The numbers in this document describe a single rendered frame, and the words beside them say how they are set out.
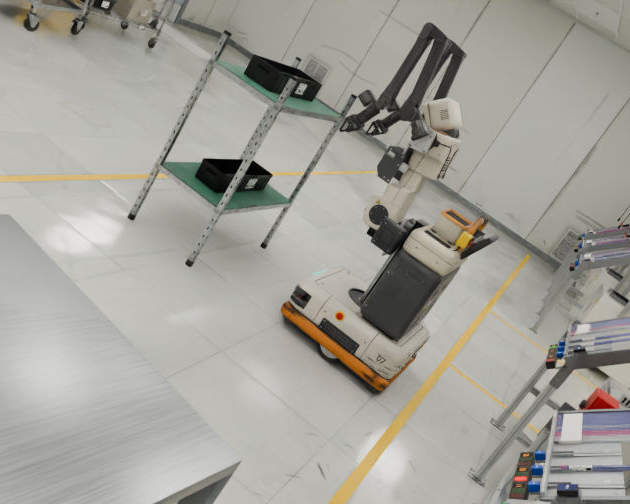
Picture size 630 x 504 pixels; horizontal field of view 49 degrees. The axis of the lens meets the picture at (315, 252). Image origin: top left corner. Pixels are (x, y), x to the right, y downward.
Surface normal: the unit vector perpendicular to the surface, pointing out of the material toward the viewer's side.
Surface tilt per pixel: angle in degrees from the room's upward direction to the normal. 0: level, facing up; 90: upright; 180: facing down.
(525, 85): 90
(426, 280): 90
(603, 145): 90
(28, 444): 0
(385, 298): 90
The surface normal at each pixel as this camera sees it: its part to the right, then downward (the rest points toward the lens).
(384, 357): -0.38, 0.11
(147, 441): 0.51, -0.80
